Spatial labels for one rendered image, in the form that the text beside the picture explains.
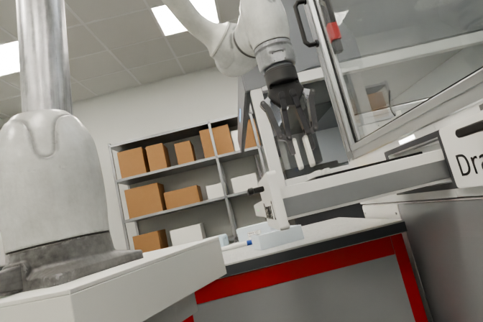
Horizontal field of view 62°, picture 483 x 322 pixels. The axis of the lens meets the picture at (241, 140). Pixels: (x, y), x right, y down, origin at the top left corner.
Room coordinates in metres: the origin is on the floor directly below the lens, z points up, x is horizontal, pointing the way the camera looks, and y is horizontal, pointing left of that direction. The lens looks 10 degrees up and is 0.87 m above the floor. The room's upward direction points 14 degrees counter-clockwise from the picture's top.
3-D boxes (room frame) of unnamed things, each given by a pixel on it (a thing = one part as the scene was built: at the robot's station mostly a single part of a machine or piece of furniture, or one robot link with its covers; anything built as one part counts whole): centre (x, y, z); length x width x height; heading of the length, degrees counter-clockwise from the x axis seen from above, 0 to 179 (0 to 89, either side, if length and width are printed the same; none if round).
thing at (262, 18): (0.91, -0.12, 1.30); 0.13 x 0.11 x 0.16; 26
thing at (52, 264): (0.63, 0.33, 0.86); 0.22 x 0.18 x 0.06; 157
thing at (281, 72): (0.90, -0.12, 1.12); 0.08 x 0.07 x 0.09; 93
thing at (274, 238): (1.13, -0.03, 0.78); 0.12 x 0.08 x 0.04; 105
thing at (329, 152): (2.63, -0.60, 1.13); 1.78 x 1.14 x 0.45; 3
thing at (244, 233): (1.51, 0.02, 0.79); 0.13 x 0.09 x 0.05; 76
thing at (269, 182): (0.88, -0.03, 0.87); 0.29 x 0.02 x 0.11; 3
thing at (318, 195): (0.89, -0.24, 0.86); 0.40 x 0.26 x 0.06; 93
